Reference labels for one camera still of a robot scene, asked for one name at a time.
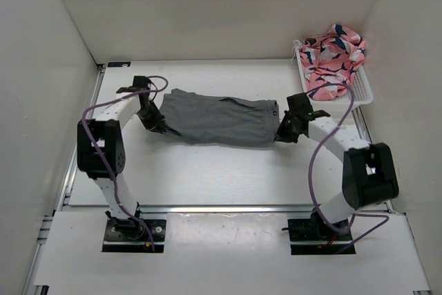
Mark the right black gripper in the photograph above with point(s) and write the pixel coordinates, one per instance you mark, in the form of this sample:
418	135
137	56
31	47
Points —
282	135

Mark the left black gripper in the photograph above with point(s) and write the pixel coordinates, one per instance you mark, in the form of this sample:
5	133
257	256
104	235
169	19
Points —
157	121

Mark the grey shorts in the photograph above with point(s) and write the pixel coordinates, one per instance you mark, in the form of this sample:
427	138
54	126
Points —
200	119

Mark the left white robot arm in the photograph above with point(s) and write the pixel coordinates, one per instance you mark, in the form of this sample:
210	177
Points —
101	153

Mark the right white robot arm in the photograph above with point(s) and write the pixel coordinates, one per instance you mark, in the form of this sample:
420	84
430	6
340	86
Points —
368	175

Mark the pink patterned shorts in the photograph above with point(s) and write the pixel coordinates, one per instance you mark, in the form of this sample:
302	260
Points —
330	62

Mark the black corner label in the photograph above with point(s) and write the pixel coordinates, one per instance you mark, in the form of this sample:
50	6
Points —
119	64

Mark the white plastic basket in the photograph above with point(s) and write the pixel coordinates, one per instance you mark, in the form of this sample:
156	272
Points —
362	90

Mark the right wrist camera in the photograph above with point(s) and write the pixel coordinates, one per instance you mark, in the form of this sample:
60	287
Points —
299	104

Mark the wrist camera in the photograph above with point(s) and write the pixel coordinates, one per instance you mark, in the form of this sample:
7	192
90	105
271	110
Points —
299	104
142	83

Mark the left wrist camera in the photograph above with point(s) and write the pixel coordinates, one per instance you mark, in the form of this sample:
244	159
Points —
142	83

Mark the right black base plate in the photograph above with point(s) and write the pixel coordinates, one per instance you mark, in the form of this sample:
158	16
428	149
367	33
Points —
305	240

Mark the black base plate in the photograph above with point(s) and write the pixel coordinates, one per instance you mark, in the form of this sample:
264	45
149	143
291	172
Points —
126	236
305	240

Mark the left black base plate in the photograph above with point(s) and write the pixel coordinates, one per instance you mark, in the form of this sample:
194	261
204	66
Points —
126	236

